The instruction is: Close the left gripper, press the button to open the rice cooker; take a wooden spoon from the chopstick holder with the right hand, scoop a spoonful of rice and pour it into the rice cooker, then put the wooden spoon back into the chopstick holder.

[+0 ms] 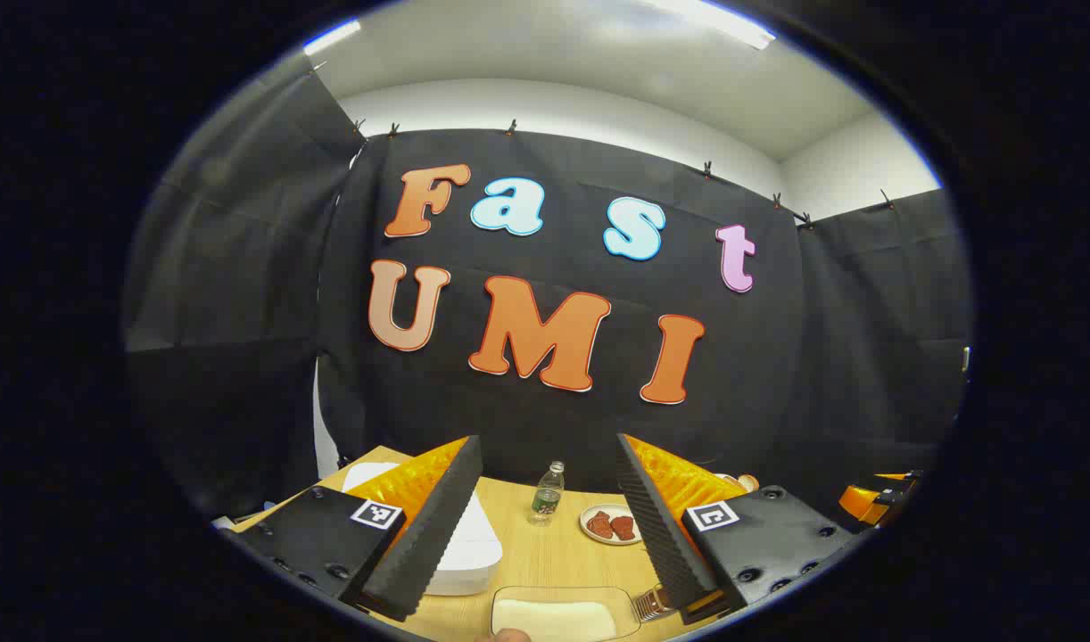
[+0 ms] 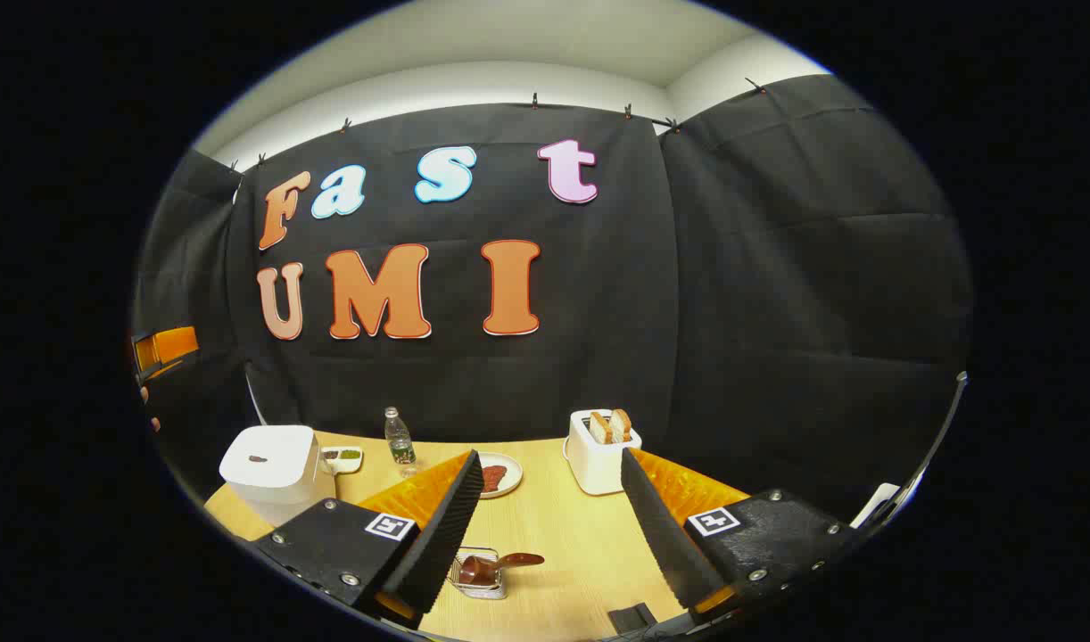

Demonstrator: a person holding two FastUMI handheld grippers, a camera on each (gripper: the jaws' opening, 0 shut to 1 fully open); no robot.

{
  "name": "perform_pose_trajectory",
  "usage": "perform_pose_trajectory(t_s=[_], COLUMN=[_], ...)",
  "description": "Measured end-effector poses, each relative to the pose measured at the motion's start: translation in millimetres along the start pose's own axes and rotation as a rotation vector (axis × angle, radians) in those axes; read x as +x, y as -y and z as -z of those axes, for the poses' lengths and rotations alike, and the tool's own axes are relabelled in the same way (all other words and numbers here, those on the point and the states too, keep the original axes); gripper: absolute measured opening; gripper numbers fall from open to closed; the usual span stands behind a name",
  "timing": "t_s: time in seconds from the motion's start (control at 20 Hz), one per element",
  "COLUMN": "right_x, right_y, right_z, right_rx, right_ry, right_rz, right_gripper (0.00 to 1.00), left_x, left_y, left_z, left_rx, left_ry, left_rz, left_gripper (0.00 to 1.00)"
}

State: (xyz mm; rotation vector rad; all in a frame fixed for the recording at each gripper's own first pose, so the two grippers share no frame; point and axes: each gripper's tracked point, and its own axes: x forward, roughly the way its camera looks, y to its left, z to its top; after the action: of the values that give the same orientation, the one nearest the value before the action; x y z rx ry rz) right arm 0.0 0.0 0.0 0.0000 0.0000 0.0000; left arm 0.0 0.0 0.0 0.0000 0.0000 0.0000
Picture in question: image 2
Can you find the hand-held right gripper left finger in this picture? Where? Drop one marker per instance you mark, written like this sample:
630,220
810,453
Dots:
438,535

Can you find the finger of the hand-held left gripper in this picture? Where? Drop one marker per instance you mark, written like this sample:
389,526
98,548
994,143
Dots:
172,343

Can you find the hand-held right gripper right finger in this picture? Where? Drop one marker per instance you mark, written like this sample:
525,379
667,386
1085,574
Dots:
665,535

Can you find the brown wooden spoon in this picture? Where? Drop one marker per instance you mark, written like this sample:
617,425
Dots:
518,560

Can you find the white rice cooker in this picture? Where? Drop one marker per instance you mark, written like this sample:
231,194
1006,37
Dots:
268,464

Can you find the red meat piece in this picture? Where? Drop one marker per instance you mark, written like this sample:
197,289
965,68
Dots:
494,477

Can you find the black flat block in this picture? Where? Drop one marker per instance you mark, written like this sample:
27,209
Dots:
632,617

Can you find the white round plate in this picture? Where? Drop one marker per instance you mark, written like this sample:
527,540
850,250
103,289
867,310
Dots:
512,477

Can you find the white toaster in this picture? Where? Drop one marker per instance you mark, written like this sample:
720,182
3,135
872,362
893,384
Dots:
598,468

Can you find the clear plastic water bottle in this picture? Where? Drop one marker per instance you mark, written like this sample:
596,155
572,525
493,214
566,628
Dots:
400,446

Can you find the toast slice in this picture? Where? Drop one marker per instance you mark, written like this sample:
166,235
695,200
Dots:
622,424
600,428

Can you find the white divided sauce dish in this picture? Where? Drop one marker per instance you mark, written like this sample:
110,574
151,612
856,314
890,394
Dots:
342,459

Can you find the white card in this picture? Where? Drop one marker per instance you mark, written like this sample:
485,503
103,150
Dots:
875,504

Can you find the black backdrop cloth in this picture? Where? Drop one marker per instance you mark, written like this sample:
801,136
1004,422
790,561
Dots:
688,312

